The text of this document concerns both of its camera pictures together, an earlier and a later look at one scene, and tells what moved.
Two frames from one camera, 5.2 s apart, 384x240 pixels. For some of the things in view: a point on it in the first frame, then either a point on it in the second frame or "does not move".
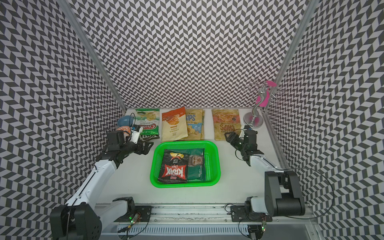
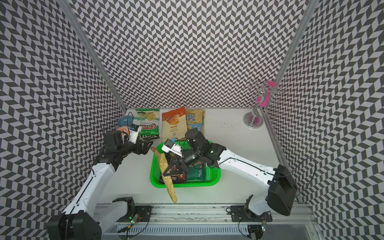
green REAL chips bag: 196,167 does not move
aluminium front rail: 212,214 does not move
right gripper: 232,137 to 180,170
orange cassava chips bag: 174,125 does not move
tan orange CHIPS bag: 225,121 to 163,163
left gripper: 139,150 does not move
